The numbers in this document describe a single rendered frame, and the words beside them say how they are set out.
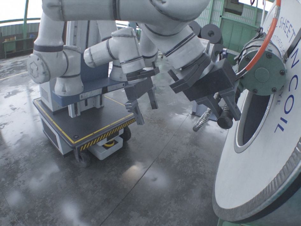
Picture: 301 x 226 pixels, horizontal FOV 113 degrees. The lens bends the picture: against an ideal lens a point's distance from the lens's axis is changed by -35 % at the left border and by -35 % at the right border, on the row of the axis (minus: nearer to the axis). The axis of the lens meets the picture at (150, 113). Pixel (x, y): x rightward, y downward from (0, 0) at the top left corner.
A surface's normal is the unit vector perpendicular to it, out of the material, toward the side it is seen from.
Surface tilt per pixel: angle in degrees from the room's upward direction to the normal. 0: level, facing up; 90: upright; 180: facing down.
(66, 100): 90
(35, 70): 98
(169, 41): 102
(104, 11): 143
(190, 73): 65
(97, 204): 0
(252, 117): 51
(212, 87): 115
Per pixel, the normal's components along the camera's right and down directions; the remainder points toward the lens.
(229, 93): -0.55, 0.66
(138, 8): -0.11, 0.92
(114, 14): -0.05, 0.99
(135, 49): 0.58, 0.17
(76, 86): 0.88, -0.03
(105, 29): 0.00, 0.41
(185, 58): -0.31, 0.53
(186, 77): 0.29, 0.07
